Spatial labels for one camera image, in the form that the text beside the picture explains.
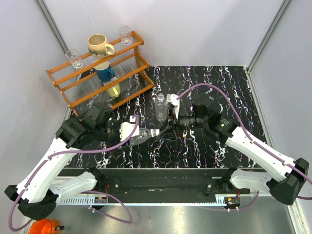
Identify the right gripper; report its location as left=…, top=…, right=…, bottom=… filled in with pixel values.
left=156, top=107, right=207, bottom=141

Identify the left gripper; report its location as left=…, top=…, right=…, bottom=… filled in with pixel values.
left=96, top=119, right=131, bottom=151

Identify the clear plastic bottle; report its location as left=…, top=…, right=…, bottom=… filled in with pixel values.
left=155, top=93, right=168, bottom=122
left=129, top=128, right=152, bottom=146

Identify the white bottle cap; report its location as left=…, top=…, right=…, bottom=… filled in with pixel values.
left=151, top=129, right=160, bottom=137

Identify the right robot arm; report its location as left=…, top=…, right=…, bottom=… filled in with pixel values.
left=155, top=94, right=309, bottom=205

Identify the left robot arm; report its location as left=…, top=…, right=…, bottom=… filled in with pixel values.
left=4, top=103, right=138, bottom=221

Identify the yellow ceramic mug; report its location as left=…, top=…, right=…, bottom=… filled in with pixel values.
left=103, top=77, right=121, bottom=98

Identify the orange wooden shelf rack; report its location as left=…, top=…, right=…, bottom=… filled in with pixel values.
left=46, top=31, right=155, bottom=116

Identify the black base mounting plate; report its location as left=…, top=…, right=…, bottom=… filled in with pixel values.
left=61, top=168, right=250, bottom=195

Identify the blue ceramic mug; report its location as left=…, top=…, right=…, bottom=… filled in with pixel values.
left=94, top=61, right=115, bottom=82

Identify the clear drinking glass left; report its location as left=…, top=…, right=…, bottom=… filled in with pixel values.
left=65, top=49, right=83, bottom=69

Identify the clear drinking glass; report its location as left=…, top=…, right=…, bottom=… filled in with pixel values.
left=65, top=49, right=83, bottom=69
left=118, top=26, right=132, bottom=45

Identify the beige ceramic mug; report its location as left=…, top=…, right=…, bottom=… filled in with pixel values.
left=88, top=34, right=115, bottom=59

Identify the clear drinking glass right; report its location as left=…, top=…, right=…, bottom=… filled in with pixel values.
left=118, top=26, right=132, bottom=45

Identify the orange cup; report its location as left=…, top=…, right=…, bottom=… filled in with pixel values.
left=28, top=219, right=64, bottom=234

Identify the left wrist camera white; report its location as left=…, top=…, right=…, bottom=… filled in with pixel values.
left=119, top=115, right=139, bottom=141

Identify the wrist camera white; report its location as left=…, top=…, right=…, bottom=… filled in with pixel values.
left=164, top=94, right=180, bottom=117
left=119, top=115, right=139, bottom=141

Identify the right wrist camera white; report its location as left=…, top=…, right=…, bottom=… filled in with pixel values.
left=164, top=94, right=180, bottom=117

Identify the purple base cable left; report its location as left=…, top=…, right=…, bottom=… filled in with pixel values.
left=89, top=190, right=134, bottom=224

